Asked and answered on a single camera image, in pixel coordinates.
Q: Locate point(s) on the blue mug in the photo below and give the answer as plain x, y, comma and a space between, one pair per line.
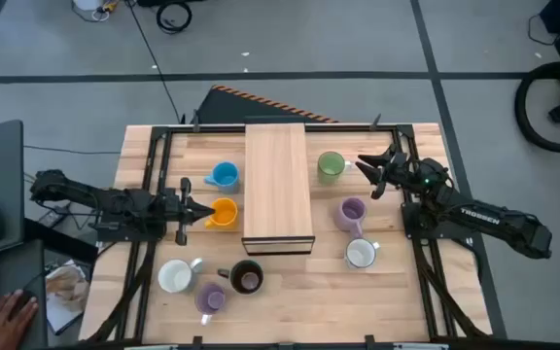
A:
225, 176

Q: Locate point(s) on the black power adapter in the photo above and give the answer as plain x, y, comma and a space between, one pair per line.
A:
52, 217

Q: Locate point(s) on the orange mug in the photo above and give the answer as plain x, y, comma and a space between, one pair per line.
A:
225, 213

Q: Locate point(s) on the white paper sheet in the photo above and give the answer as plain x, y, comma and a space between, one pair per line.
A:
61, 318

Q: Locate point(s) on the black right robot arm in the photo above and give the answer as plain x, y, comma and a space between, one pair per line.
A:
503, 221

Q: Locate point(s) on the teal brown glazed mug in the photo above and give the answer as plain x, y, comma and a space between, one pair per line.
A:
248, 278

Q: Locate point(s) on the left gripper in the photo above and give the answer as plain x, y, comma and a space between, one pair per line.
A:
183, 214

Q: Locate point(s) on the wooden shelf black metal frame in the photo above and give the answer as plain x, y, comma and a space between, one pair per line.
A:
277, 185

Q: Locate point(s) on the person's hand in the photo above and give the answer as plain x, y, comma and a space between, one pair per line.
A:
3, 325

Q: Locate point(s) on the white blue-patterned mug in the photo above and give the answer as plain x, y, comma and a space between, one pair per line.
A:
360, 253

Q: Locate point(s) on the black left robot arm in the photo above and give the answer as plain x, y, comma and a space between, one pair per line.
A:
80, 189

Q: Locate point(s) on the white bucket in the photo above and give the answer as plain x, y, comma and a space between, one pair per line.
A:
87, 4

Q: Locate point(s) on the green and white mug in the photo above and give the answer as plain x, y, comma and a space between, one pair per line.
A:
331, 165

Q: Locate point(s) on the orange shop vacuum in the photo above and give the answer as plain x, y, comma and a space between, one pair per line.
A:
520, 104

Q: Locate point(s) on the lilac ribbed mug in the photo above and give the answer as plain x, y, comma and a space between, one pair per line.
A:
350, 211

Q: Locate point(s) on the teal mug white interior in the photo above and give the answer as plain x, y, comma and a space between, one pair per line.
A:
175, 275

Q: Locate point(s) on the black aluminium table frame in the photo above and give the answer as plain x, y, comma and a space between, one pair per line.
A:
358, 128

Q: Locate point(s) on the purple and white mug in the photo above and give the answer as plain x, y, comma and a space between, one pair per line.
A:
210, 299

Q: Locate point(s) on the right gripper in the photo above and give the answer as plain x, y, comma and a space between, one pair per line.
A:
399, 170

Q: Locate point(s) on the black ramp orange striped edge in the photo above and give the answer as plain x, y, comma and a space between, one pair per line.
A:
226, 109

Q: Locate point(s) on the brown paper bag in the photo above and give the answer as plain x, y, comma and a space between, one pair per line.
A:
68, 289

